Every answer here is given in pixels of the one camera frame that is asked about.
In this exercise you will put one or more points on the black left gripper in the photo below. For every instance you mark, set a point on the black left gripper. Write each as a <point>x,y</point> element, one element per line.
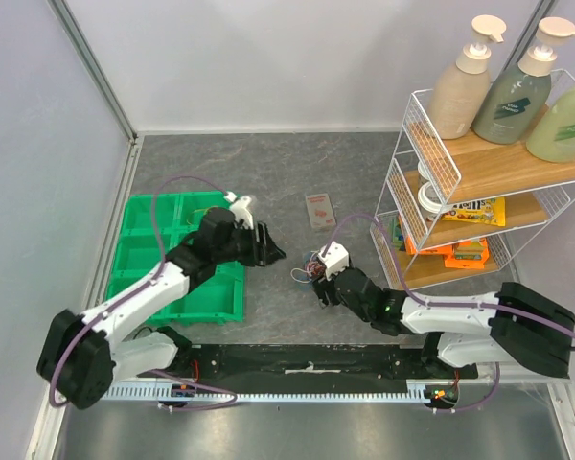
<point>264,252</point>

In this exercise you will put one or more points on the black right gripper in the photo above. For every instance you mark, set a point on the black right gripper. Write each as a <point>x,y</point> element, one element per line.
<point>323,288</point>

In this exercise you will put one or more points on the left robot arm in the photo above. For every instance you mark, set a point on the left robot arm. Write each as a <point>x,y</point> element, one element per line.
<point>85,353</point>

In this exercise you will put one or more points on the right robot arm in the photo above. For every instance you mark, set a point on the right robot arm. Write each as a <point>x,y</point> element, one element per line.
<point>515,324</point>

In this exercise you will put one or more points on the green snack box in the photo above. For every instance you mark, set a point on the green snack box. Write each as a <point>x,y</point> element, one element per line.
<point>396,233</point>

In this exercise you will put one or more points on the green divided plastic bin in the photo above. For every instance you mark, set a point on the green divided plastic bin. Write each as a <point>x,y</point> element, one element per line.
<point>219,300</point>

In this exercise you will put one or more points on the white yogurt cup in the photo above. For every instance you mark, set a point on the white yogurt cup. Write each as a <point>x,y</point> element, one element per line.
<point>427,196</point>

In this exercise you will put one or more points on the orange snack packet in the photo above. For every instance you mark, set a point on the orange snack packet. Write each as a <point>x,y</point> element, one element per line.
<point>465,254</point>

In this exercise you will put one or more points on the yellow candy bag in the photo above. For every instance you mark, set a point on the yellow candy bag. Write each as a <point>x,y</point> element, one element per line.
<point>485,211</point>

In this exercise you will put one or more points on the beige pump bottle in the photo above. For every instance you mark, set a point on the beige pump bottle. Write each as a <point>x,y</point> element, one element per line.
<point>460,91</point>

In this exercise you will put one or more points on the grey-green pump bottle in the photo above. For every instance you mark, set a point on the grey-green pump bottle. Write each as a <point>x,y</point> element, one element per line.
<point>519,92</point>

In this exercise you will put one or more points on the light green pump bottle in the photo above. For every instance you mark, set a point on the light green pump bottle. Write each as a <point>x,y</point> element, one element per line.
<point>553,138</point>

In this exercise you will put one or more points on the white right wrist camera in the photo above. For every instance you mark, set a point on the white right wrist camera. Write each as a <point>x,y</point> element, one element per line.
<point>335,258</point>

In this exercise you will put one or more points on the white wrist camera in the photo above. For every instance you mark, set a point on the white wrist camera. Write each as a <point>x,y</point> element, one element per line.
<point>242,206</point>
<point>335,258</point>

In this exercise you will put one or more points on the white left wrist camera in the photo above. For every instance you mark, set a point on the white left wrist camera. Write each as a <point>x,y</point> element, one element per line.
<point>242,206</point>

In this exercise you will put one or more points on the aluminium slotted rail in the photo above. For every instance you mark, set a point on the aluminium slotted rail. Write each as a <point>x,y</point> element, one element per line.
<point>164,391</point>

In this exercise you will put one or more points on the white wire shelf rack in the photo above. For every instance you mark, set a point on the white wire shelf rack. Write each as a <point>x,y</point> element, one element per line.
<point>463,170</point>

